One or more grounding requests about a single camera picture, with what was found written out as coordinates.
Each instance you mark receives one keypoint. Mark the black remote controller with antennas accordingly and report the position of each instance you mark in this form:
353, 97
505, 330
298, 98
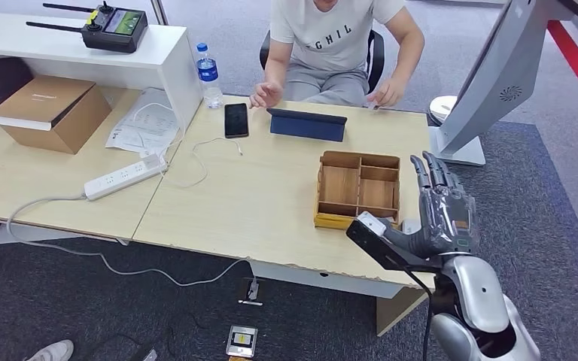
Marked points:
109, 32

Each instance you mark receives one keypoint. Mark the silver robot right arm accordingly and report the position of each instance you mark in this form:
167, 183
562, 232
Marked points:
478, 299

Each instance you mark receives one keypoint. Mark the floor socket with plug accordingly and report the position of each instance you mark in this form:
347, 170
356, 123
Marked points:
252, 292

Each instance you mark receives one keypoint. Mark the white charger plug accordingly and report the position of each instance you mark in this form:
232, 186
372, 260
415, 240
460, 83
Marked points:
153, 159

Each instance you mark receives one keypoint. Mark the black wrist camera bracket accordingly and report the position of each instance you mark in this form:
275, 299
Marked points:
379, 249

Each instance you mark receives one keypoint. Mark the printed white paper sheet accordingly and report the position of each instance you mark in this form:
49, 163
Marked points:
152, 124

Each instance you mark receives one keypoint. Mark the person's right forearm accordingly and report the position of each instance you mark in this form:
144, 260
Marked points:
276, 67

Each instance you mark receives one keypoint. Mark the white desk shelf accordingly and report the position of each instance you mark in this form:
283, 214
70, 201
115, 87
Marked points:
69, 50

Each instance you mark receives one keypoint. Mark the white desk support panel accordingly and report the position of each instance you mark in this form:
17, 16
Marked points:
29, 235

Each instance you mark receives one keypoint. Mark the clear water bottle blue label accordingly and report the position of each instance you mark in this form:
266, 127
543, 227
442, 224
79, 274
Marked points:
208, 70

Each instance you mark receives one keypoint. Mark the black office chair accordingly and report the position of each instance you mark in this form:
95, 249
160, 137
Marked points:
378, 60

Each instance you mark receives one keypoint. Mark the person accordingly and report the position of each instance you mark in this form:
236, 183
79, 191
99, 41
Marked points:
329, 42

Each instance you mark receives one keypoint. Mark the metal pole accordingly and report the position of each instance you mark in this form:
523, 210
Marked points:
159, 12

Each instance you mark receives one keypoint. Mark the wooden desk leg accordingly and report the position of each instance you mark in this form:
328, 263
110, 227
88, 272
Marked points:
393, 311

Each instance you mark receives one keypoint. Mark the person's left forearm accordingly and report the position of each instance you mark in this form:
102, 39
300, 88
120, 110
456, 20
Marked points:
408, 62

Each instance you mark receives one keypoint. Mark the black smartphone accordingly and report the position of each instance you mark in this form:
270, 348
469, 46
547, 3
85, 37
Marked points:
236, 121

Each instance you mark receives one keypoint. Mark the clear film on right hand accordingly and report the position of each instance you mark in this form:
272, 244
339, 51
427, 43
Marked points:
448, 219

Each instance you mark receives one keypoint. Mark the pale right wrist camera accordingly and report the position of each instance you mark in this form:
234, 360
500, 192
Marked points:
371, 223

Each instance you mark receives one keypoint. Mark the small grey floor device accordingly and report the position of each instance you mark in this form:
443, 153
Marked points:
149, 355

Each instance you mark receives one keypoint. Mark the white power strip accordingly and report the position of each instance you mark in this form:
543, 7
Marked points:
122, 178

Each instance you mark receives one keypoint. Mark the grey kiosk screen stand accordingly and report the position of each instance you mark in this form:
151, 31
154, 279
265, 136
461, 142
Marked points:
498, 74

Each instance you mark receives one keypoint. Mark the person's right hand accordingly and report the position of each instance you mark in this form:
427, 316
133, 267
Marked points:
268, 93

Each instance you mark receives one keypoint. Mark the wooden compartment organizer box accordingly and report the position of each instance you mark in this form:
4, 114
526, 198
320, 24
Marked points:
340, 184

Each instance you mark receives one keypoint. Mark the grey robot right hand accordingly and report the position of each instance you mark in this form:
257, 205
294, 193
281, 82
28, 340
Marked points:
446, 219

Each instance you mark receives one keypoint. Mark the grey card reader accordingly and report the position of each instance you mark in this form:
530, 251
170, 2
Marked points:
409, 226

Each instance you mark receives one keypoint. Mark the dark blue tablet case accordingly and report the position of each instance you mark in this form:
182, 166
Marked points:
306, 129

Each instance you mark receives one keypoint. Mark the round white floor device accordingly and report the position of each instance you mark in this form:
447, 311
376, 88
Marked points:
441, 106

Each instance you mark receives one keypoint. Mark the person's left hand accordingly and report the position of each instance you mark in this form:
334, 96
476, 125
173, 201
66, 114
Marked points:
388, 92

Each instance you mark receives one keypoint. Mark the brown cardboard box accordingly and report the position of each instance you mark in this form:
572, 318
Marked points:
62, 119

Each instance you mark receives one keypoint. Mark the white shoe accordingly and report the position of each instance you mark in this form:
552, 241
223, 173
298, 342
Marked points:
52, 351

